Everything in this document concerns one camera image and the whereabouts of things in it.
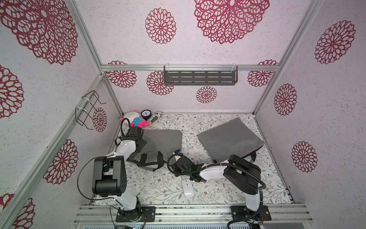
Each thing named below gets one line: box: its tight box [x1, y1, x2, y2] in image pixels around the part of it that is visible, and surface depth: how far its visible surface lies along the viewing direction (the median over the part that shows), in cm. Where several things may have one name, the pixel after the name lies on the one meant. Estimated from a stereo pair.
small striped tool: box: [147, 111, 163, 125], surface depth 115 cm
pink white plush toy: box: [120, 109, 149, 129], surface depth 111 cm
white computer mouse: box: [182, 177, 195, 199], surface depth 83 cm
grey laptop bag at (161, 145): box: [126, 129, 183, 172], surface depth 93 cm
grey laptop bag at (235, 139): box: [197, 117, 265, 163], surface depth 102 cm
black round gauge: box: [141, 109, 153, 121], surface depth 119 cm
